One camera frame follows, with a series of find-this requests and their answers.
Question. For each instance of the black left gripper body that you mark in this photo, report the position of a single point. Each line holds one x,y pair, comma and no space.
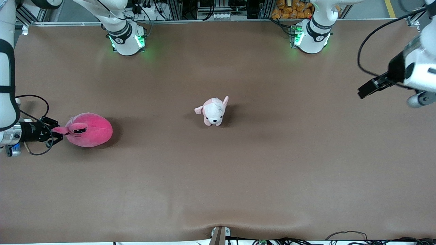
395,70

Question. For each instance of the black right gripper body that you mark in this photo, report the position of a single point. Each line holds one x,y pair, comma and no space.
31,131

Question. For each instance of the round pink plush toy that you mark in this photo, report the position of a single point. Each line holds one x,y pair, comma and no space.
90,131

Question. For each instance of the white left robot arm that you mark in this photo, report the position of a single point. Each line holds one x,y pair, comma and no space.
315,34

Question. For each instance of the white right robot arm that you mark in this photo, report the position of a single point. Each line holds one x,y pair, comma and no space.
6,68

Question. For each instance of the orange plush toy pile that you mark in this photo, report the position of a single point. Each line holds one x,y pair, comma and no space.
289,8

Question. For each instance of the white power strip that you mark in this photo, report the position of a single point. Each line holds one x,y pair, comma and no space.
146,7

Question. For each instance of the pale pink dog plush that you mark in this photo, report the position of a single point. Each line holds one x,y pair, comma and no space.
213,112

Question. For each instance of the aluminium table edge rail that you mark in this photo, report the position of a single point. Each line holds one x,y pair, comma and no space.
204,21

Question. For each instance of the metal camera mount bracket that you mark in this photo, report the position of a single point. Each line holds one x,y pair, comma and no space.
219,236

